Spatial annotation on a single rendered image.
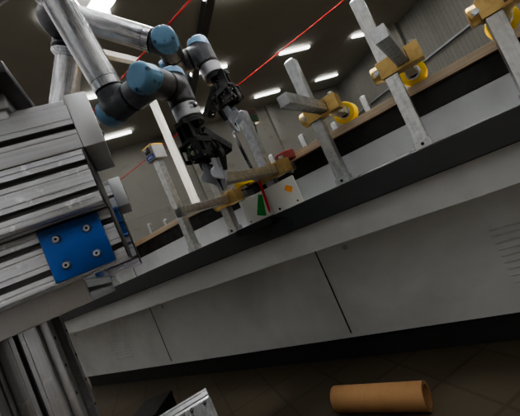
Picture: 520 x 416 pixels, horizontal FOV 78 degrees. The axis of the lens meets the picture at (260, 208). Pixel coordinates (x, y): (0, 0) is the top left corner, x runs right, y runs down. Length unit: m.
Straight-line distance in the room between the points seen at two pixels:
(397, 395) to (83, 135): 1.05
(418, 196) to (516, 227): 0.34
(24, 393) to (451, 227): 1.22
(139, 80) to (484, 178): 0.91
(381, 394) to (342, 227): 0.52
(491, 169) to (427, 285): 0.50
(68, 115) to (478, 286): 1.24
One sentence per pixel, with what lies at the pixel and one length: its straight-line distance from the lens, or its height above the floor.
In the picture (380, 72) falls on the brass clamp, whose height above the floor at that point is 0.94.
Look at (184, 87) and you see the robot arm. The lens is 0.95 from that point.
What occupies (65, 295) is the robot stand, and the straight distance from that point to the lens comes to 0.68.
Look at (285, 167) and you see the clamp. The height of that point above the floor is 0.83.
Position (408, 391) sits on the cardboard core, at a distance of 1.16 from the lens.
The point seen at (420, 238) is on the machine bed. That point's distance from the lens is 1.28.
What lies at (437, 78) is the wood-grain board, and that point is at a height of 0.88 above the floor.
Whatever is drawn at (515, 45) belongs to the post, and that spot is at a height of 0.83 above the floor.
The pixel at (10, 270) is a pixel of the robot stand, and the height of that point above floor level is 0.77.
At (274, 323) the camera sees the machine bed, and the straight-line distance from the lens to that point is 1.66.
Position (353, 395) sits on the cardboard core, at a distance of 1.23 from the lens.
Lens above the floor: 0.68
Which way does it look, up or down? 3 degrees up
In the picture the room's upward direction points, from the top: 24 degrees counter-clockwise
